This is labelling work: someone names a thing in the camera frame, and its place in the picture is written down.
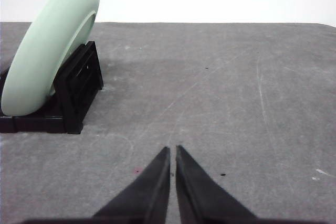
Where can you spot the light green plate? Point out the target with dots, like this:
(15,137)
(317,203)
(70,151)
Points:
(44,39)

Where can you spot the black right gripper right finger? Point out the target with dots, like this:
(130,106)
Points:
(202,200)

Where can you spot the black plate rack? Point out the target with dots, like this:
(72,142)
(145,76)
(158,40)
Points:
(69,102)

